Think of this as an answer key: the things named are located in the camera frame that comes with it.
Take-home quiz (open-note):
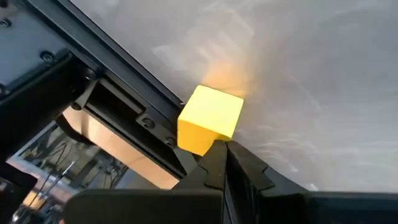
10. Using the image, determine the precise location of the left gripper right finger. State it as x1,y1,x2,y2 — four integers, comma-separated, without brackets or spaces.
224,140,398,224

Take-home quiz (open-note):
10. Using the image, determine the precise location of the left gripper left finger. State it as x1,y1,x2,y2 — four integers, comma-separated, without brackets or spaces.
63,139,229,224

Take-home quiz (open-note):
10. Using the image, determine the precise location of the large yellow wooden cube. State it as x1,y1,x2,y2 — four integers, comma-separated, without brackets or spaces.
177,84,245,157

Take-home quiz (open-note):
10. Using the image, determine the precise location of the black aluminium frame rail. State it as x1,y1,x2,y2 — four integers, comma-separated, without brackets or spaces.
26,0,200,180

